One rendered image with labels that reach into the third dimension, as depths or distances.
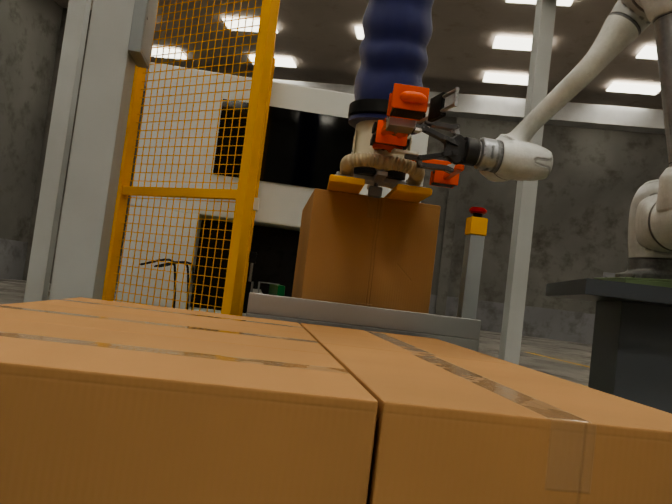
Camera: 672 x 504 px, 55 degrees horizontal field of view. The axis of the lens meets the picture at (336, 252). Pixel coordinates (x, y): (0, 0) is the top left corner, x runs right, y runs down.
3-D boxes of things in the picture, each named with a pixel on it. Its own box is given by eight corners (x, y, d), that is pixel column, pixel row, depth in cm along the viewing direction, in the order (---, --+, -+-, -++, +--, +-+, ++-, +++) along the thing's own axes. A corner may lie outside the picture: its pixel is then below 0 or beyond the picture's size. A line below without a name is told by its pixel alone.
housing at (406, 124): (383, 130, 154) (386, 112, 154) (411, 134, 154) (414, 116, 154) (387, 124, 147) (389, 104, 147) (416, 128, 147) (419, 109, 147)
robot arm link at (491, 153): (501, 169, 173) (479, 166, 172) (488, 175, 182) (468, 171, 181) (505, 136, 173) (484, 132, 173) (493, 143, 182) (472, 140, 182)
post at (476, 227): (438, 468, 255) (466, 217, 260) (455, 470, 255) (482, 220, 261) (443, 473, 248) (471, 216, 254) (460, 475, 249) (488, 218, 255)
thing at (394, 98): (386, 116, 141) (389, 93, 141) (419, 121, 141) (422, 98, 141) (391, 106, 133) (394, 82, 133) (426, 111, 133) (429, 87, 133)
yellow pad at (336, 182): (326, 194, 213) (328, 179, 213) (356, 198, 214) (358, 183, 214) (328, 180, 179) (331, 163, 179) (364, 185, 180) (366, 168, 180)
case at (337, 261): (289, 309, 255) (302, 209, 258) (388, 321, 260) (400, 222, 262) (298, 318, 196) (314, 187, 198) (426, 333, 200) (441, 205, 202)
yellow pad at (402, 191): (383, 202, 214) (385, 187, 214) (412, 206, 214) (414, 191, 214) (396, 190, 180) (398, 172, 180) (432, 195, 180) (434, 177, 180)
